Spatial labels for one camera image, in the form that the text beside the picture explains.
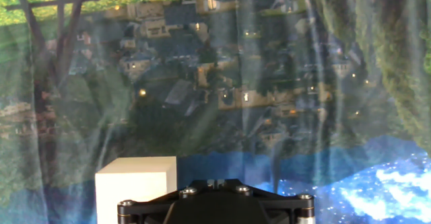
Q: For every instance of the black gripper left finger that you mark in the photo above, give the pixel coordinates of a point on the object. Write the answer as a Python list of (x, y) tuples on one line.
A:
[(148, 210)]

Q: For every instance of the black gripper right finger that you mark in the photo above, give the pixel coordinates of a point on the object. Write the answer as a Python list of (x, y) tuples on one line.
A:
[(286, 208)]

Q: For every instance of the small light wooden cube block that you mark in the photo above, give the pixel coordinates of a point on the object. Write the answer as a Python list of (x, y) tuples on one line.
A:
[(134, 180)]

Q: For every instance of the galaxy and village printed cloth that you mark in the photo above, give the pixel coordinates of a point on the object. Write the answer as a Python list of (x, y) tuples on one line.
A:
[(235, 82)]

